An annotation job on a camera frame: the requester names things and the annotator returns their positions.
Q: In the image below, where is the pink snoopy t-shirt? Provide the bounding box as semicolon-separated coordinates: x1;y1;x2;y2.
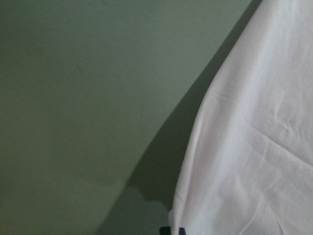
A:
169;0;313;235

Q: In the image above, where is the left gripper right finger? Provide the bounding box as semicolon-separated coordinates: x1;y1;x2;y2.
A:
179;228;185;235

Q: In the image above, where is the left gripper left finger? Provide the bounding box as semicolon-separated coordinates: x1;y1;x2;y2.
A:
159;227;171;235

